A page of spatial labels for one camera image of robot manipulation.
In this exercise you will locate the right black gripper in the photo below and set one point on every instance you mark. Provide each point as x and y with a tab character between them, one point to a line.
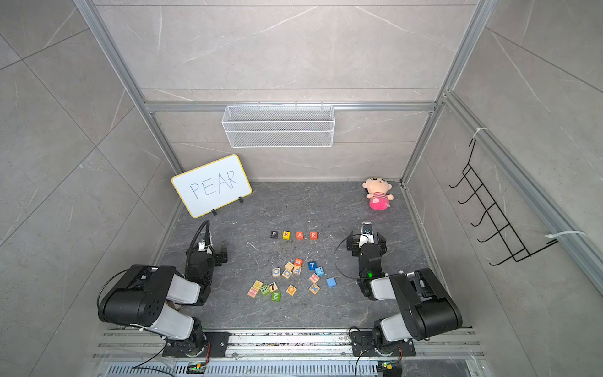
354	245

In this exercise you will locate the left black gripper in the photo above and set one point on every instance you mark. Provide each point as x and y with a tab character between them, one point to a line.
221	257

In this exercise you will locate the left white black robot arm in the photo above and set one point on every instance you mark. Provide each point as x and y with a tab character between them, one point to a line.
145	297

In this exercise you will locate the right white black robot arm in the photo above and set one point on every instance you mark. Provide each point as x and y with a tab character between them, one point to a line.
425	308

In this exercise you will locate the whiteboard with PEAR writing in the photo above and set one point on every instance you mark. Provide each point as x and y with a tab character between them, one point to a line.
205	189

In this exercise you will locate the pink N block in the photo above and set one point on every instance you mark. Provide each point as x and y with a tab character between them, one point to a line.
253	292

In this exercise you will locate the pink plush doll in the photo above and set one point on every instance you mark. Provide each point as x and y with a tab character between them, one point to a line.
378	193

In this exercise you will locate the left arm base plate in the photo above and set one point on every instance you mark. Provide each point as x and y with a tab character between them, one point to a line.
213	344

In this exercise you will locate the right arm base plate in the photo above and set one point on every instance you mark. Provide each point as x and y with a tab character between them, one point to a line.
372	344

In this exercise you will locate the white wire mesh basket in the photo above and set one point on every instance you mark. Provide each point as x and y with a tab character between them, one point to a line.
279	126

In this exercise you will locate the black wire hook rack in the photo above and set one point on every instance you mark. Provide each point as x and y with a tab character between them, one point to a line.
515	249

